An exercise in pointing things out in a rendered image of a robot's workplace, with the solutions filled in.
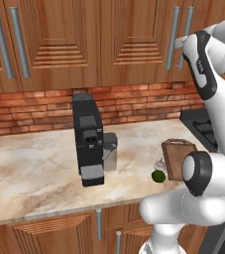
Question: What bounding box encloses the green lime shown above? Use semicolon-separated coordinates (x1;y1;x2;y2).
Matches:
151;169;168;184

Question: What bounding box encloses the black stove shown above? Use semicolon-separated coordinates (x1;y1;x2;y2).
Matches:
178;106;225;254

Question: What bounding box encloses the grey base cabinet handle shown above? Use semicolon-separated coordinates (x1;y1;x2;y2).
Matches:
115;230;123;254
95;208;103;242

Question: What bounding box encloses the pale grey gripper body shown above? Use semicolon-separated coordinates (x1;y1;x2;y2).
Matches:
174;35;189;48

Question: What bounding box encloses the grey wall cabinet handle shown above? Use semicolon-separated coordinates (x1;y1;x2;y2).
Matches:
176;5;195;70
8;6;32;79
164;5;181;70
0;6;16;79

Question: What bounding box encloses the brown wooden cutting board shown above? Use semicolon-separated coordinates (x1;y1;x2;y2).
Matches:
161;138;198;183

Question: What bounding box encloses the black coffee machine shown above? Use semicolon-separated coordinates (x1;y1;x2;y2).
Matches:
71;92;119;189

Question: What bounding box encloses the pale garlic bulb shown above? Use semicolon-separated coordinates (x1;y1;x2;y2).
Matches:
154;158;168;172

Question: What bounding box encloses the wooden base cabinet door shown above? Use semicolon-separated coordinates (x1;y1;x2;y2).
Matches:
103;201;207;254
0;210;101;254

